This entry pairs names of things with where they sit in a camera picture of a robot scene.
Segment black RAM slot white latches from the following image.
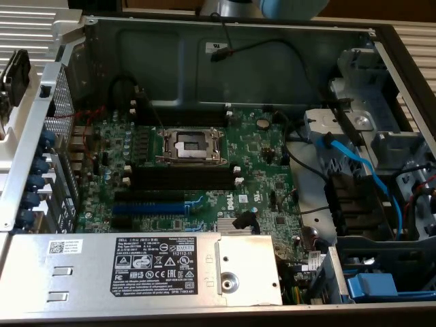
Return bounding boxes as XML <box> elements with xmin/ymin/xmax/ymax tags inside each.
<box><xmin>121</xmin><ymin>175</ymin><xmax>245</xmax><ymax>193</ymax></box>
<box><xmin>123</xmin><ymin>163</ymin><xmax>241</xmax><ymax>181</ymax></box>
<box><xmin>131</xmin><ymin>99</ymin><xmax>232</xmax><ymax>116</ymax></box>
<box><xmin>132</xmin><ymin>109</ymin><xmax>236</xmax><ymax>128</ymax></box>

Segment silver CPU socket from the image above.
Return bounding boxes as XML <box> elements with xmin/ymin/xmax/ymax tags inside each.
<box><xmin>155</xmin><ymin>126</ymin><xmax>229</xmax><ymax>168</ymax></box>

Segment green Dell motherboard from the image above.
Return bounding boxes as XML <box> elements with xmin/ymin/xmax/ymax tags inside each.
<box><xmin>73</xmin><ymin>107</ymin><xmax>307</xmax><ymax>272</ymax></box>

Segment silver finned chipset heatsink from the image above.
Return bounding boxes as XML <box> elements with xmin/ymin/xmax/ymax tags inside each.
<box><xmin>216</xmin><ymin>217</ymin><xmax>240</xmax><ymax>234</ymax></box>

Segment long black expansion slot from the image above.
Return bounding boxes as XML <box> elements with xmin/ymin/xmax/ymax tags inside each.
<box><xmin>114</xmin><ymin>190</ymin><xmax>187</xmax><ymax>204</ymax></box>

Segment thin metal locking lever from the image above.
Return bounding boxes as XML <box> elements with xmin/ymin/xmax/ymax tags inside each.
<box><xmin>144</xmin><ymin>90</ymin><xmax>166</xmax><ymax>131</ymax></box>

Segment blue expansion slot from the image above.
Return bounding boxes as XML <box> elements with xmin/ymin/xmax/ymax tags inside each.
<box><xmin>111</xmin><ymin>200</ymin><xmax>202</xmax><ymax>217</ymax></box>

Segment grey open PC case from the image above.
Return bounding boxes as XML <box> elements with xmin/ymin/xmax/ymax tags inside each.
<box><xmin>0</xmin><ymin>10</ymin><xmax>436</xmax><ymax>321</ymax></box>

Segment short black expansion slot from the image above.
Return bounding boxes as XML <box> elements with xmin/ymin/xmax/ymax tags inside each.
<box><xmin>109</xmin><ymin>216</ymin><xmax>134</xmax><ymax>230</ymax></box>

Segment white case sticker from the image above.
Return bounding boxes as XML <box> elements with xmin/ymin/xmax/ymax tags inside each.
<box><xmin>204</xmin><ymin>40</ymin><xmax>233</xmax><ymax>55</ymax></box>

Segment black printed rating label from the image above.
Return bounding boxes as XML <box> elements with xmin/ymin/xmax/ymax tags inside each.
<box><xmin>109</xmin><ymin>236</ymin><xmax>198</xmax><ymax>296</ymax></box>

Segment large silver port block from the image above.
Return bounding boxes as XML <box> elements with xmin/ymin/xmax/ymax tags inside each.
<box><xmin>70</xmin><ymin>125</ymin><xmax>95</xmax><ymax>140</ymax></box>
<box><xmin>67</xmin><ymin>138</ymin><xmax>93</xmax><ymax>154</ymax></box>

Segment grey metal disk bay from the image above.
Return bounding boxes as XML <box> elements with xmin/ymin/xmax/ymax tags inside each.
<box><xmin>302</xmin><ymin>46</ymin><xmax>436</xmax><ymax>239</ymax></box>

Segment silver power supply unit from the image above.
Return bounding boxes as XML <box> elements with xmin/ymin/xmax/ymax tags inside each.
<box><xmin>0</xmin><ymin>231</ymin><xmax>284</xmax><ymax>307</ymax></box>

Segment blue slot retention clip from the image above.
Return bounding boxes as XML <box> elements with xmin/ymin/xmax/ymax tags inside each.
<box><xmin>39</xmin><ymin>131</ymin><xmax>57</xmax><ymax>151</ymax></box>
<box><xmin>16</xmin><ymin>209</ymin><xmax>37</xmax><ymax>225</ymax></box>
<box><xmin>33</xmin><ymin>156</ymin><xmax>52</xmax><ymax>174</ymax></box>
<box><xmin>22</xmin><ymin>191</ymin><xmax>41</xmax><ymax>208</ymax></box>
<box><xmin>26</xmin><ymin>174</ymin><xmax>46</xmax><ymax>191</ymax></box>

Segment white QR code sticker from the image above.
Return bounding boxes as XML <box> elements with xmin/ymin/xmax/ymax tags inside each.
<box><xmin>47</xmin><ymin>239</ymin><xmax>84</xmax><ymax>255</ymax></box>

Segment blue plastic disk caddy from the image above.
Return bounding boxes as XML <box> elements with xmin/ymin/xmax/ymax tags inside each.
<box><xmin>343</xmin><ymin>271</ymin><xmax>436</xmax><ymax>304</ymax></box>

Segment black upright computer part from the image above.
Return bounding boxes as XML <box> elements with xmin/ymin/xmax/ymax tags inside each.
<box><xmin>0</xmin><ymin>49</ymin><xmax>32</xmax><ymax>113</ymax></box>

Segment black data wire plug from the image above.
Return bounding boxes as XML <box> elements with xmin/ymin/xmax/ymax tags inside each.
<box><xmin>231</xmin><ymin>211</ymin><xmax>257</xmax><ymax>231</ymax></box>

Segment black curved wire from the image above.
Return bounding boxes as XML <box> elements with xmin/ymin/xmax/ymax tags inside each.
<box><xmin>272</xmin><ymin>110</ymin><xmax>332</xmax><ymax>185</ymax></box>

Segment black looped wire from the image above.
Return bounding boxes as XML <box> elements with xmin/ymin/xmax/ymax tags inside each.
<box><xmin>108</xmin><ymin>74</ymin><xmax>140</xmax><ymax>110</ymax></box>

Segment black wire with plug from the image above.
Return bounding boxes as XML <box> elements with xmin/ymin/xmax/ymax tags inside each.
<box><xmin>209</xmin><ymin>12</ymin><xmax>324</xmax><ymax>105</ymax></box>

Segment red black twisted wire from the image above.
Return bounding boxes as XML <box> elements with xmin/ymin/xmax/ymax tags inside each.
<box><xmin>54</xmin><ymin>105</ymin><xmax>107</xmax><ymax>161</ymax></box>

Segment black plastic bracket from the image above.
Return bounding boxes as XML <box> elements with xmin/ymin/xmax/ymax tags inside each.
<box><xmin>323</xmin><ymin>172</ymin><xmax>386</xmax><ymax>236</ymax></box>

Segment blue flat data wire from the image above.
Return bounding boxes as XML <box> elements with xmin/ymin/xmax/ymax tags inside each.
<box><xmin>315</xmin><ymin>131</ymin><xmax>405</xmax><ymax>239</ymax></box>

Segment yellow green wire bundle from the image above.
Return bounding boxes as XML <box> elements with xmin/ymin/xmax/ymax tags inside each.
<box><xmin>284</xmin><ymin>282</ymin><xmax>308</xmax><ymax>306</ymax></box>

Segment red black wire bundle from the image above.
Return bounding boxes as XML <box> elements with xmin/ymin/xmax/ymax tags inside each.
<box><xmin>391</xmin><ymin>163</ymin><xmax>436</xmax><ymax>219</ymax></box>

